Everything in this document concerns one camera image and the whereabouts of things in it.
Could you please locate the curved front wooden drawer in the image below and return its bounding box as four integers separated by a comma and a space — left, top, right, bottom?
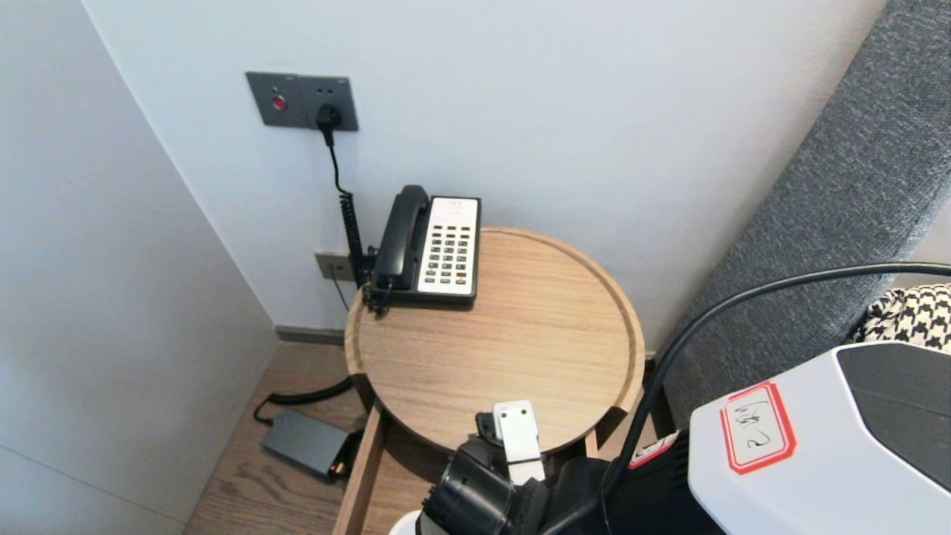
332, 401, 603, 535

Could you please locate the round wooden bedside table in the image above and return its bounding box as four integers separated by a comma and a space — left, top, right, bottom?
343, 227, 644, 458

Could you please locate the black telephone handset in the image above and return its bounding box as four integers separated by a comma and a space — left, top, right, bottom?
370, 186, 429, 292

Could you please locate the grey power adapter box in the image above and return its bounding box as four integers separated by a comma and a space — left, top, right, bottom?
260, 410, 351, 479

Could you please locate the grey fabric headboard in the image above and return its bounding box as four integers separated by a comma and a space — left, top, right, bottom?
654, 0, 951, 432

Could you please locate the black white houndstooth pillow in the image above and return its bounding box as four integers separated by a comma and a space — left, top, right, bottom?
854, 285, 951, 351

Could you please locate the black curly handset cord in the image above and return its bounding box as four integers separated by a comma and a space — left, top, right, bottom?
363, 276, 393, 317

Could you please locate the black coiled power cable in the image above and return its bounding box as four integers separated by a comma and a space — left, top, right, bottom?
254, 106, 369, 428

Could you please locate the small grey wall jack plate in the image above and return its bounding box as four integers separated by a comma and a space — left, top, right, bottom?
314, 252, 357, 284

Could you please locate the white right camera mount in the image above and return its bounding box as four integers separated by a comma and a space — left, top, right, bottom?
493, 400, 547, 485

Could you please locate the grey wall socket plate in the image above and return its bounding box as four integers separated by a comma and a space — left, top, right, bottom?
296, 76, 360, 133

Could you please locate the grey switch plate red button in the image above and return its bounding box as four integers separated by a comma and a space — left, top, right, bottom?
246, 72, 302, 130

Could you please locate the smooth black arm cable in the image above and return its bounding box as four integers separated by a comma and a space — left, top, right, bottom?
539, 262, 951, 535

